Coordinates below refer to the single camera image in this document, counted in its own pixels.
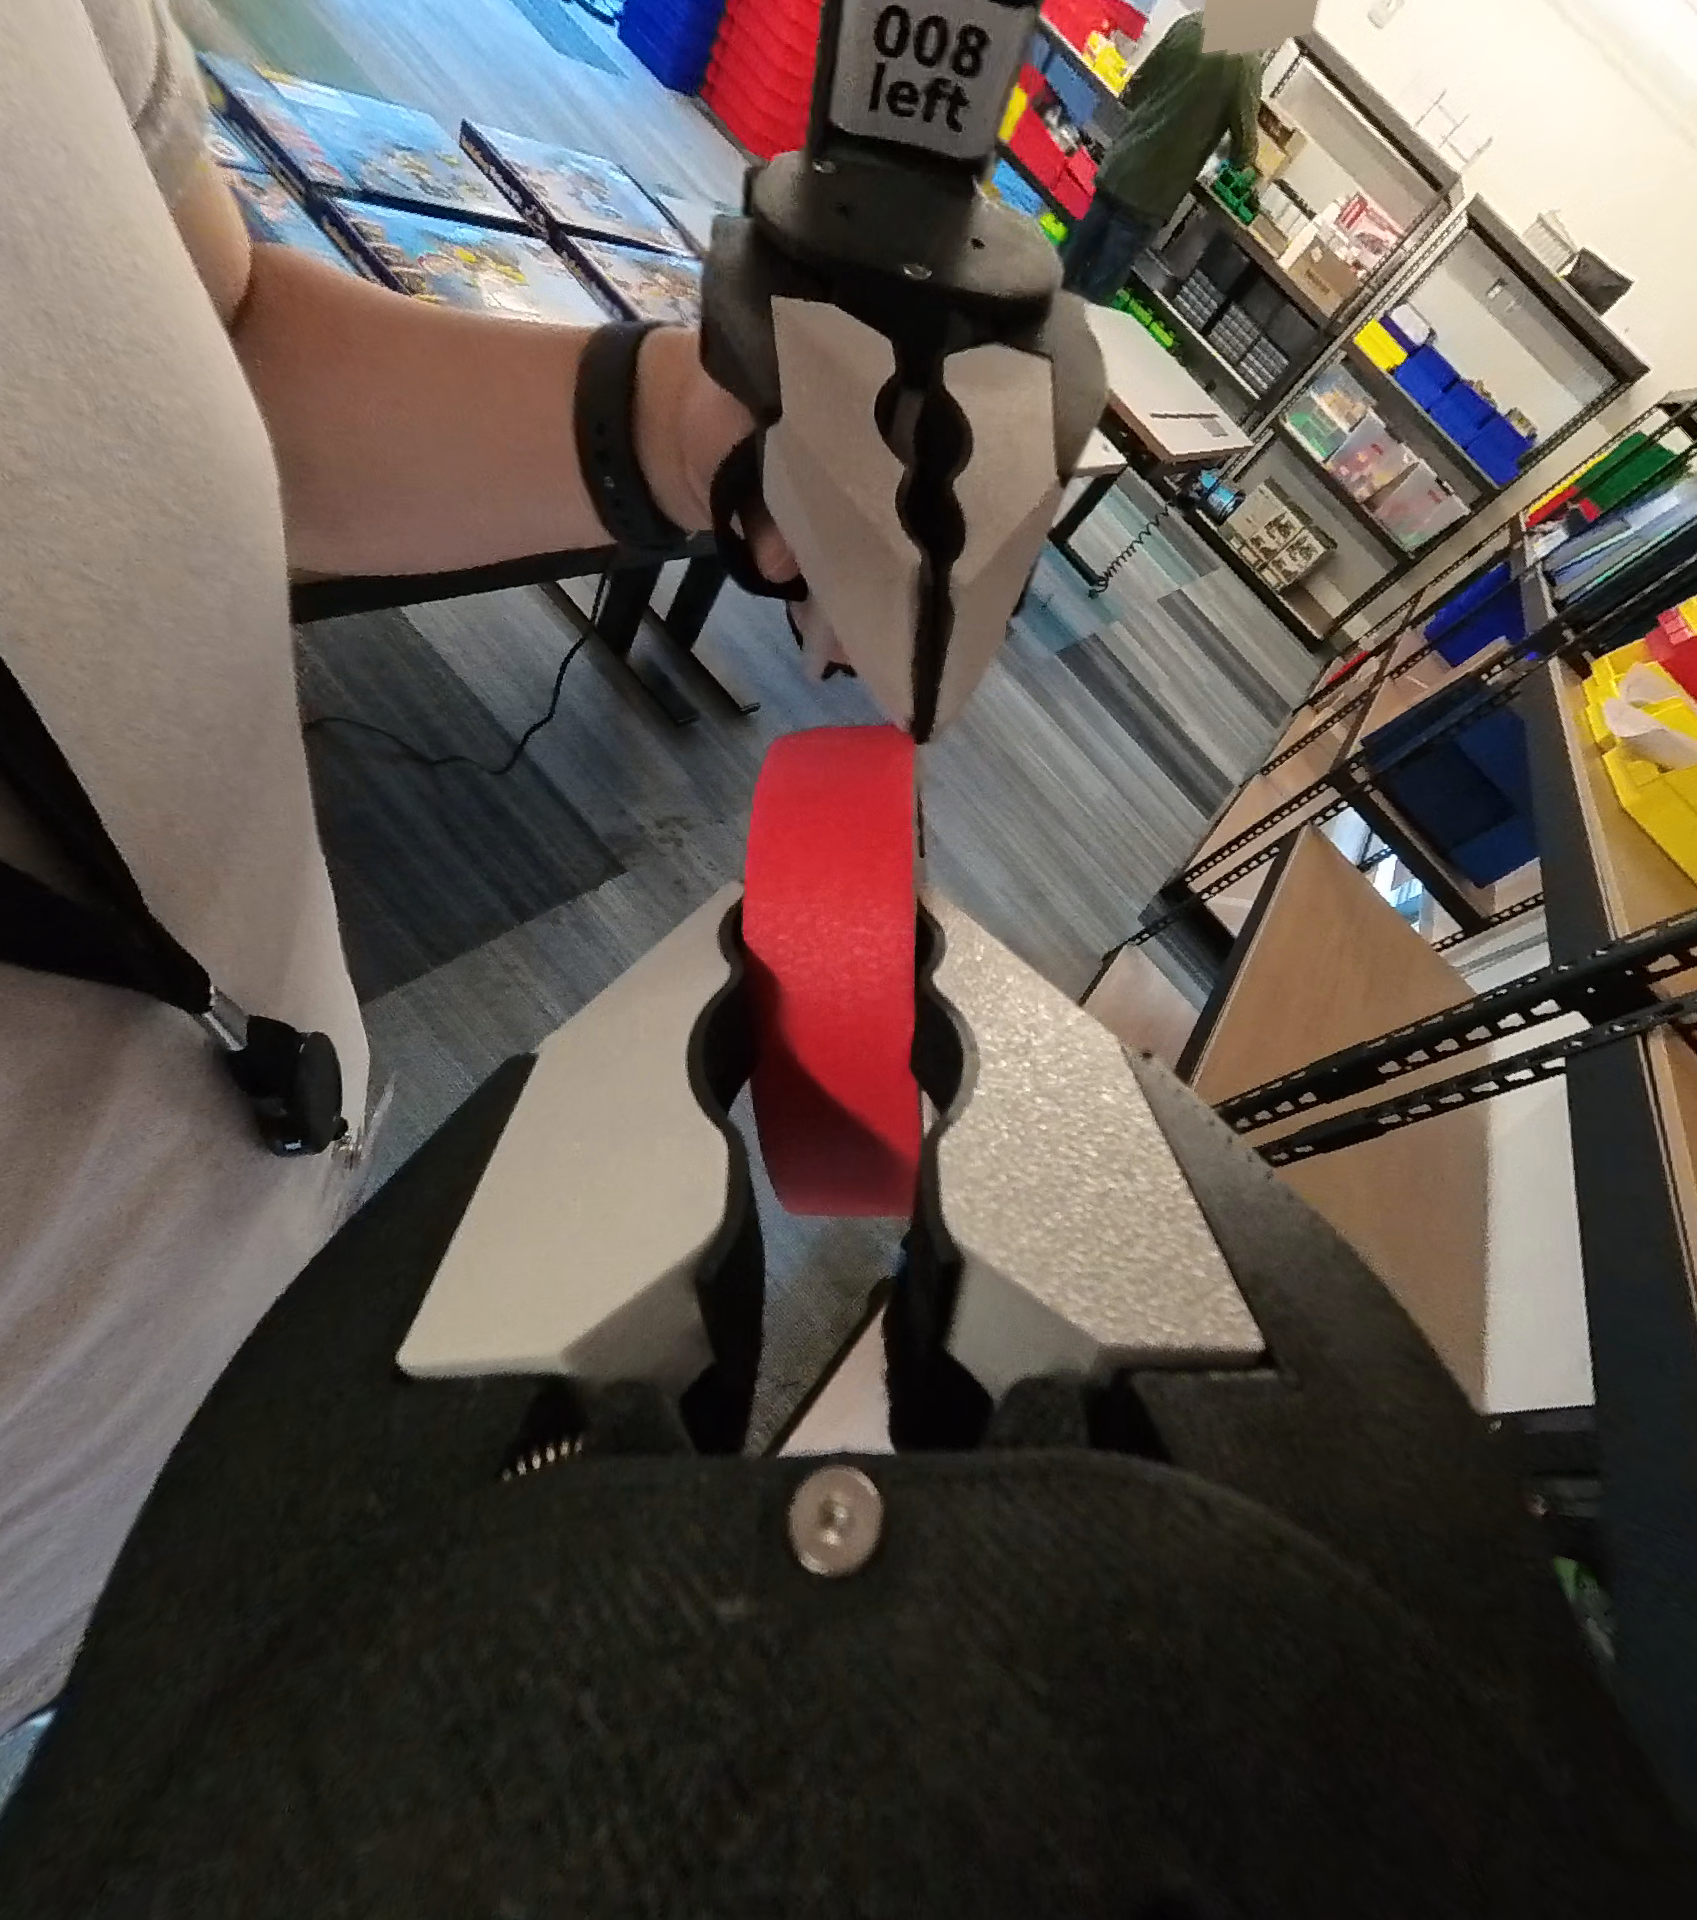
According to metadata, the person's white clothing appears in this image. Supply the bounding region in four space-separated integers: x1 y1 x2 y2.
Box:
0 0 373 1802

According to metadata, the black cable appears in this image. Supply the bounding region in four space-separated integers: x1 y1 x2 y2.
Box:
303 630 598 779

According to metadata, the desk with black legs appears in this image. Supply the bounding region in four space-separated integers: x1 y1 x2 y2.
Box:
193 44 760 730

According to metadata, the white desk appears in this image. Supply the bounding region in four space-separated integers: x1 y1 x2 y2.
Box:
1081 305 1258 587

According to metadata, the black wrist band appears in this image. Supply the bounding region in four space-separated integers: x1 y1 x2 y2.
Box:
573 318 695 557

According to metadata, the person's left hand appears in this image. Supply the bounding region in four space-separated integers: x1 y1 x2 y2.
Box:
634 326 857 680

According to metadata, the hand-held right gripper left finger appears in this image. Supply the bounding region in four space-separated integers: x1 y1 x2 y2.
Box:
395 882 767 1420

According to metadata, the blue flat toy box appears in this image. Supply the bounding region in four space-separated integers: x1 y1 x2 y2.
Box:
321 194 625 323
193 51 521 227
463 120 701 259

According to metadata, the dark blue storage bin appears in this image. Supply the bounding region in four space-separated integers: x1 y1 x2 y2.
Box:
1372 703 1541 888

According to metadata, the black metal shelf rack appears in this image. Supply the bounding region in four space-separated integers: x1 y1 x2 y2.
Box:
1088 374 1697 1171
1132 30 1656 640
1193 823 1697 1920

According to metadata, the stack of small blue bins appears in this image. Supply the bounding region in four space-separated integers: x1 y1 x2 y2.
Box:
1389 342 1536 485

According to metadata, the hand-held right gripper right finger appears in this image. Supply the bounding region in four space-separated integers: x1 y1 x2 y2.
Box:
885 883 1271 1449

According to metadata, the black strap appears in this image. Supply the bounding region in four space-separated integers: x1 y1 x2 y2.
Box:
0 510 347 1160

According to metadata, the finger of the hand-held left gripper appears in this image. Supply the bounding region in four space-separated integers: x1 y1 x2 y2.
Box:
763 291 941 740
922 343 1109 740

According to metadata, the person's left forearm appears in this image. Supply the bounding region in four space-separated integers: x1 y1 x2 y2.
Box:
223 245 602 584

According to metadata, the orange tape roll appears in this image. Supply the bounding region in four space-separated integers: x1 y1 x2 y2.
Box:
741 723 928 1219

